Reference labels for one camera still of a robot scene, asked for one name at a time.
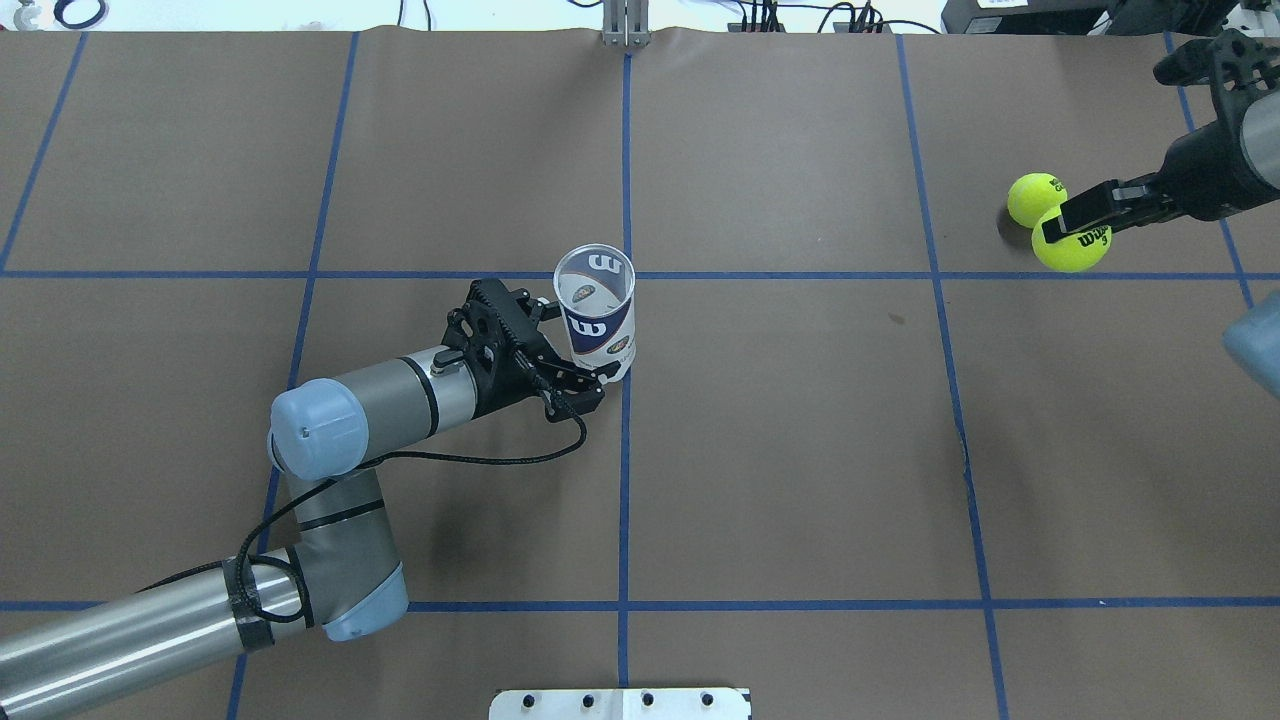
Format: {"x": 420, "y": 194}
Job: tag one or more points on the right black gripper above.
{"x": 1203, "y": 172}

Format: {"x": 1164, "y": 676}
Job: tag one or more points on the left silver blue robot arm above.
{"x": 134, "y": 420}

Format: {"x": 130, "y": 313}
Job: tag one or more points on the aluminium frame post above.
{"x": 625, "y": 23}

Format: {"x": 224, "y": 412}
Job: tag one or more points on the clear tennis ball can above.
{"x": 595, "y": 286}

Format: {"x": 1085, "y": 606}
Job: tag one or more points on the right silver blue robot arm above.
{"x": 1251, "y": 237}

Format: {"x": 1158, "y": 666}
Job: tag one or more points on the yellow tennis ball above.
{"x": 1032, "y": 195}
{"x": 1073, "y": 253}

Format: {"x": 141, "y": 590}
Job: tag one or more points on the brown paper table cover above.
{"x": 873, "y": 461}

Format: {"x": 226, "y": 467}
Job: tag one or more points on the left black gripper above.
{"x": 503, "y": 384}

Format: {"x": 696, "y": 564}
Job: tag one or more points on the white camera mast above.
{"x": 624, "y": 703}

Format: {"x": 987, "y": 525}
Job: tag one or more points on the black box with label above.
{"x": 1052, "y": 18}

